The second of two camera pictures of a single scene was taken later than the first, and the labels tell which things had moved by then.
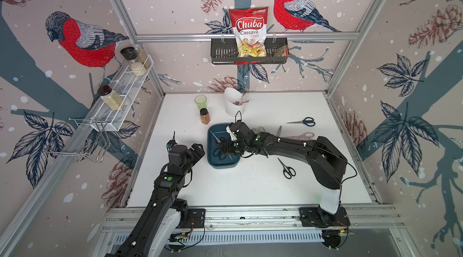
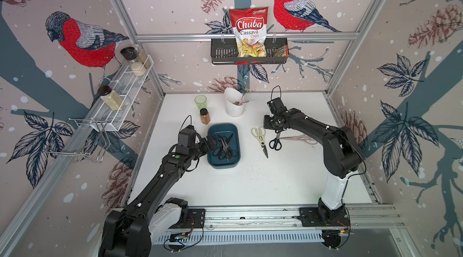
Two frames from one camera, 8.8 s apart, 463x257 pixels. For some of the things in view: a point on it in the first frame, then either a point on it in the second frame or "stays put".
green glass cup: x=201 y=101 stays put
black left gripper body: x=192 y=157 to x=201 y=148
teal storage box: x=216 y=158 stays put
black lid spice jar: x=130 y=53 stays put
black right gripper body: x=239 y=147 to x=269 y=123
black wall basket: x=226 y=52 stays put
